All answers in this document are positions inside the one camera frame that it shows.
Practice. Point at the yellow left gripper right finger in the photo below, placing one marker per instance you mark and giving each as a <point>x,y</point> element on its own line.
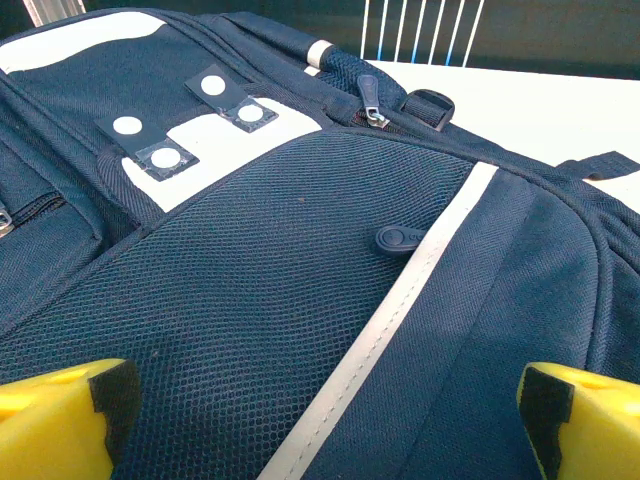
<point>600,430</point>

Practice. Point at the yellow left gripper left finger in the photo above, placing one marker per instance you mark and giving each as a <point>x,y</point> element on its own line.
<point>45,425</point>

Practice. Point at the navy blue backpack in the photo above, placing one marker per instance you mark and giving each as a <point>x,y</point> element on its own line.
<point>280,280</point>

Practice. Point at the aluminium frame post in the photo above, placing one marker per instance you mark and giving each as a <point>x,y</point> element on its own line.
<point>52,10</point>

